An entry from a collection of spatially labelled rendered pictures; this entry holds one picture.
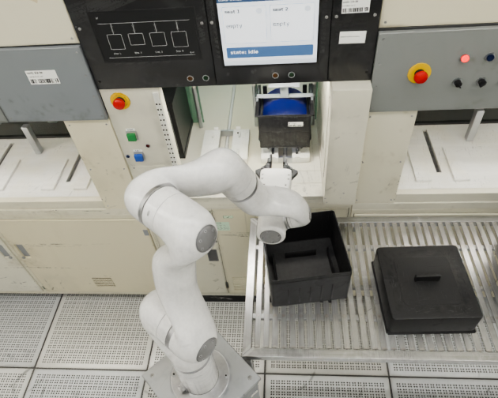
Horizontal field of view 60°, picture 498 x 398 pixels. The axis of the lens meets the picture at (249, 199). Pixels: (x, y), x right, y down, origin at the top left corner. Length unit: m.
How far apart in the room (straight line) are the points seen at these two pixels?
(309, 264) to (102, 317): 1.37
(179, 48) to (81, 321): 1.75
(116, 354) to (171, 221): 1.73
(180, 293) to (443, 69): 1.01
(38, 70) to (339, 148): 1.02
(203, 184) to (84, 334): 1.83
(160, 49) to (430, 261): 1.14
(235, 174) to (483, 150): 1.40
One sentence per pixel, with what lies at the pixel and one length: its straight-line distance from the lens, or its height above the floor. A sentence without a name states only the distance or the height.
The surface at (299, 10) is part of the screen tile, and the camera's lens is 1.32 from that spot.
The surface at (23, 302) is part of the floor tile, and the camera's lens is 2.92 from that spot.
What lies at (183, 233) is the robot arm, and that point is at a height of 1.54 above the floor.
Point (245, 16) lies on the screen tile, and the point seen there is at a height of 1.62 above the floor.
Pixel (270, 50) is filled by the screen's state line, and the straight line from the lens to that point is 1.37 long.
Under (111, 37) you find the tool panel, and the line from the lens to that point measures 1.44.
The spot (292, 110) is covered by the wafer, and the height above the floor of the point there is 1.06.
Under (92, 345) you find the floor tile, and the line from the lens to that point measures 2.59.
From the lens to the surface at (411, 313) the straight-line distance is 1.54.
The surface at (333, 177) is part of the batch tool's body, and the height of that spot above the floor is 1.03.
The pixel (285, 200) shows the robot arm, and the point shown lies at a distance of 1.15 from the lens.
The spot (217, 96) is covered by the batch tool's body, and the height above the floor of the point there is 0.87.
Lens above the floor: 2.18
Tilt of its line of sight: 47 degrees down
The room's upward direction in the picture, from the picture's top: 6 degrees counter-clockwise
